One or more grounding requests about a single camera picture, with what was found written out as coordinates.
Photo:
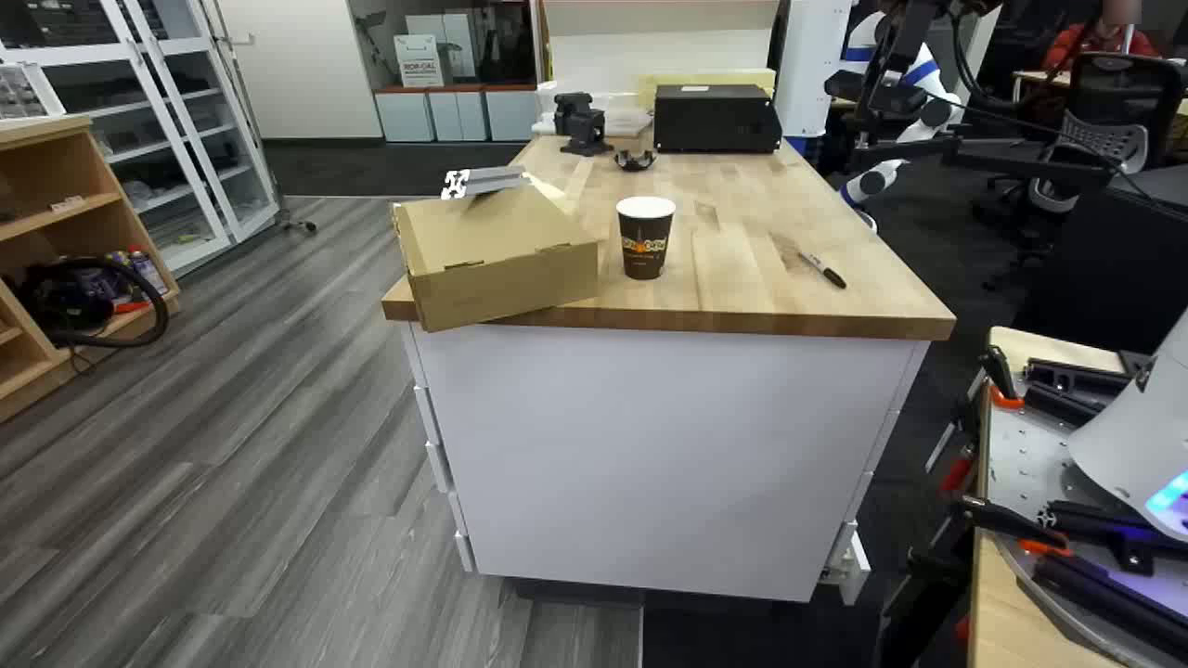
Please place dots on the black pen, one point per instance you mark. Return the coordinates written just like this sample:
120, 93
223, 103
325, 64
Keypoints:
820, 267

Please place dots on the brown paper coffee cup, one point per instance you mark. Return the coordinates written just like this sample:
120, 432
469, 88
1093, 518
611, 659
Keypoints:
646, 243

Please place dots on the cardboard box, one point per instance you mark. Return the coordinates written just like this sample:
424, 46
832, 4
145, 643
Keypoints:
495, 255

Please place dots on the white table cabinet base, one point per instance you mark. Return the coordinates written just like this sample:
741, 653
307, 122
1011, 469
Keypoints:
668, 457

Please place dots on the small black clamp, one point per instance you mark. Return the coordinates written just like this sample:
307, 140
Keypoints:
635, 163

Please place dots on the black bench vise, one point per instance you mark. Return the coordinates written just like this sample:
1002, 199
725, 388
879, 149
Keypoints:
580, 123

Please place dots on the black equipment box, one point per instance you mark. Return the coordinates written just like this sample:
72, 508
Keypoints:
715, 122

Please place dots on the low white storage cabinets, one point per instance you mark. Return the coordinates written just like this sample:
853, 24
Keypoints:
457, 114

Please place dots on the white glass door cabinet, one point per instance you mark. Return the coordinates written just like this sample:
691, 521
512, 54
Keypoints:
186, 134

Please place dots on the side table with tools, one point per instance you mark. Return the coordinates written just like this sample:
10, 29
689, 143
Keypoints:
1051, 497

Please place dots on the black bag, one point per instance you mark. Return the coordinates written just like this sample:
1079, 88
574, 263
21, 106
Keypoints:
74, 300

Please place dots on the open wooden shelf unit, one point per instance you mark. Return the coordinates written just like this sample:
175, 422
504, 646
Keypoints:
62, 186

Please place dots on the black office chair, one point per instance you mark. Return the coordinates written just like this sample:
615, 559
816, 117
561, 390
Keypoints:
1109, 123

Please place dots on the grey sheet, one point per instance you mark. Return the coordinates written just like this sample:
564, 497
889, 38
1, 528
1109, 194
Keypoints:
1143, 432

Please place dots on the aluminium extrusion rail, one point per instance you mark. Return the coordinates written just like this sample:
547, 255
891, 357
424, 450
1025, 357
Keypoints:
483, 182

